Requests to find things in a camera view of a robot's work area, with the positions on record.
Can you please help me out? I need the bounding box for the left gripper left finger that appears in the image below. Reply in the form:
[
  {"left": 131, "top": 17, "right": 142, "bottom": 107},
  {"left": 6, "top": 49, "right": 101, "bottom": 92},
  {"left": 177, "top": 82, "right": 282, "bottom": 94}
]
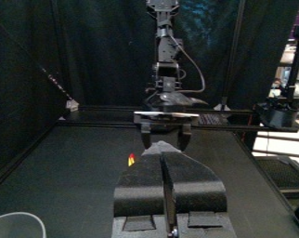
[{"left": 113, "top": 140, "right": 166, "bottom": 218}]

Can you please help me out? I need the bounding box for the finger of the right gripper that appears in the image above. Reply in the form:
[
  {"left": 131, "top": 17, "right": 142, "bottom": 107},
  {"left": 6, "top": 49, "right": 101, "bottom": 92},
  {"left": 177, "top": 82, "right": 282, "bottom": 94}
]
[
  {"left": 138, "top": 124, "right": 153, "bottom": 151},
  {"left": 175, "top": 124, "right": 193, "bottom": 152}
]

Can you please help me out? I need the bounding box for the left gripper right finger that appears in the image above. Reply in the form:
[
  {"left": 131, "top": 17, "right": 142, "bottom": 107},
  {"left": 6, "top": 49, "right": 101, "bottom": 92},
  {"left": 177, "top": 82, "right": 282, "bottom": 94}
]
[{"left": 162, "top": 142, "right": 229, "bottom": 218}]

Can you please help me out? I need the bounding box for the black robot base outside table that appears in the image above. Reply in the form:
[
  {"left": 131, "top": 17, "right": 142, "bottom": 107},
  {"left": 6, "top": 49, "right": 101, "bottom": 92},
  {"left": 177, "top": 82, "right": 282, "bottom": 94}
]
[{"left": 253, "top": 97, "right": 299, "bottom": 134}]

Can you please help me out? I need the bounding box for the grey plastic bowl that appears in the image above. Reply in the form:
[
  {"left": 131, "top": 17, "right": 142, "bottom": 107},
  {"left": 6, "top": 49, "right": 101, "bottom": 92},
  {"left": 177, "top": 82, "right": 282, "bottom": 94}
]
[{"left": 0, "top": 211, "right": 47, "bottom": 238}]

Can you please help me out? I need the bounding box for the white text label plate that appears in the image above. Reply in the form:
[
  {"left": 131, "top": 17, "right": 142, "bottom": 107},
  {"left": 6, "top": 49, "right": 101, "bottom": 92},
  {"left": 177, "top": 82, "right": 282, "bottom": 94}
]
[{"left": 197, "top": 113, "right": 222, "bottom": 126}]

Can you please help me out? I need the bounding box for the black ribbed mat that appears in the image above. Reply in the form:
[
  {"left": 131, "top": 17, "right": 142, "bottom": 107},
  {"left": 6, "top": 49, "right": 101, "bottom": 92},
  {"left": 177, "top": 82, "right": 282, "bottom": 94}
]
[{"left": 254, "top": 155, "right": 299, "bottom": 191}]

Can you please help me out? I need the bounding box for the black cloth backdrop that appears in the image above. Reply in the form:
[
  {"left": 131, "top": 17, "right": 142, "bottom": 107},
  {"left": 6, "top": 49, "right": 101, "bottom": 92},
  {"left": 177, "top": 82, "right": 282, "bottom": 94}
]
[{"left": 0, "top": 0, "right": 299, "bottom": 175}]

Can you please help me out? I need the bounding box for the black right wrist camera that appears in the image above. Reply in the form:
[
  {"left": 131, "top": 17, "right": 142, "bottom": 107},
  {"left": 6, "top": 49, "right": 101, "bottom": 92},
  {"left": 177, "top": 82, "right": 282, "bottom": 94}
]
[{"left": 143, "top": 91, "right": 209, "bottom": 113}]

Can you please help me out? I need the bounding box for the grey frame corner bracket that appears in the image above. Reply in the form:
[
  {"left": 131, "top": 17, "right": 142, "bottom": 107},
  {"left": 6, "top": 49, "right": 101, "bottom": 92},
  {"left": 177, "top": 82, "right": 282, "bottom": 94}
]
[
  {"left": 65, "top": 99, "right": 79, "bottom": 112},
  {"left": 211, "top": 103, "right": 233, "bottom": 112}
]

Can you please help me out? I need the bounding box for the black vertical frame post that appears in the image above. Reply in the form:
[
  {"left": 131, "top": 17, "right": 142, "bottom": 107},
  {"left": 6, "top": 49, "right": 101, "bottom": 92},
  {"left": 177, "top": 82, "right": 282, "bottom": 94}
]
[{"left": 221, "top": 0, "right": 246, "bottom": 107}]

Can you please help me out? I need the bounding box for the thin white cord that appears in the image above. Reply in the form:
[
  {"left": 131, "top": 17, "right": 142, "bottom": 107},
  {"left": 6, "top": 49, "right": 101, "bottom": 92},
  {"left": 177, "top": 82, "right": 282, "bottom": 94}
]
[{"left": 0, "top": 12, "right": 73, "bottom": 102}]

